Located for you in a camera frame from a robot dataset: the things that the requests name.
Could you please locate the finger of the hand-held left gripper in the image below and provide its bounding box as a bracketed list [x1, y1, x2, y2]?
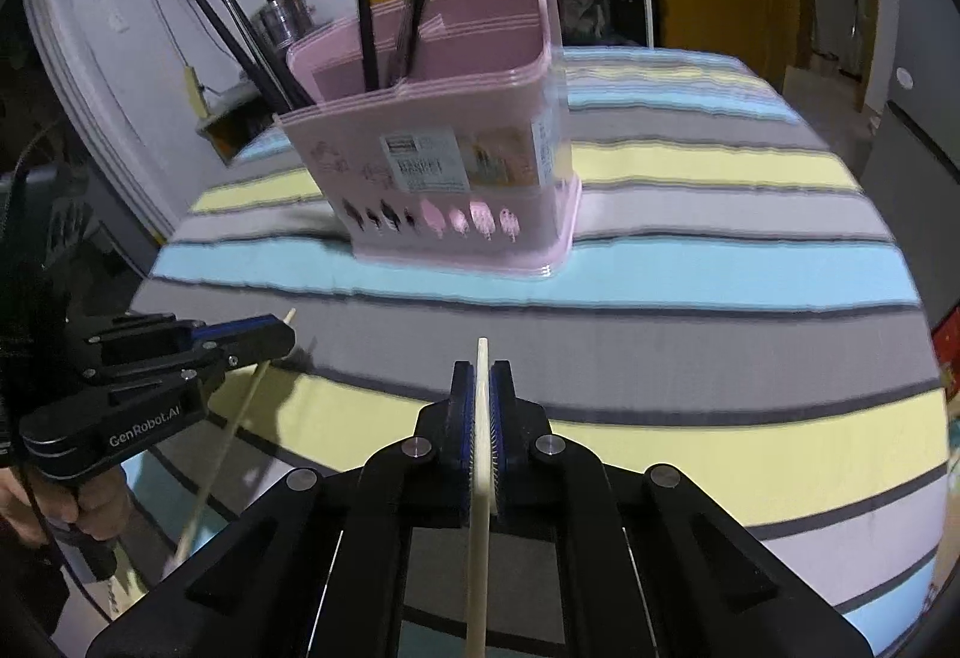
[82, 326, 296, 404]
[67, 311, 290, 365]

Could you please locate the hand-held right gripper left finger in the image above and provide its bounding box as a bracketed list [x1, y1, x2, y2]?
[86, 361, 478, 658]

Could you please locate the pink chopstick basket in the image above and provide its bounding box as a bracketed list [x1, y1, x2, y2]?
[274, 0, 584, 280]

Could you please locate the red box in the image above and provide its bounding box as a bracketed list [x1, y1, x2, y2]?
[932, 307, 960, 398]

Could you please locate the person's left hand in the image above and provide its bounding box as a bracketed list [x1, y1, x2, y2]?
[0, 459, 134, 548]

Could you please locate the striped bed sheet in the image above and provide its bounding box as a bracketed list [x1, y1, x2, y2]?
[120, 46, 950, 658]

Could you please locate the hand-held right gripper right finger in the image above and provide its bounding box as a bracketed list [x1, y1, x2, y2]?
[490, 360, 871, 658]

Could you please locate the dark side table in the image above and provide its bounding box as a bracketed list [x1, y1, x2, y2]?
[555, 0, 661, 50]

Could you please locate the white panelled door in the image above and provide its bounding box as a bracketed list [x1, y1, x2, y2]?
[19, 0, 177, 239]

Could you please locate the wooden chopstick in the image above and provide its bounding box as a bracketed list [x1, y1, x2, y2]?
[171, 307, 296, 565]
[463, 337, 496, 658]

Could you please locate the metal pot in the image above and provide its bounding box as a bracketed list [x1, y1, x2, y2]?
[250, 0, 316, 45]

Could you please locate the grey cabinet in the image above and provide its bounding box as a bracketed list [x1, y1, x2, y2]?
[862, 58, 960, 231]

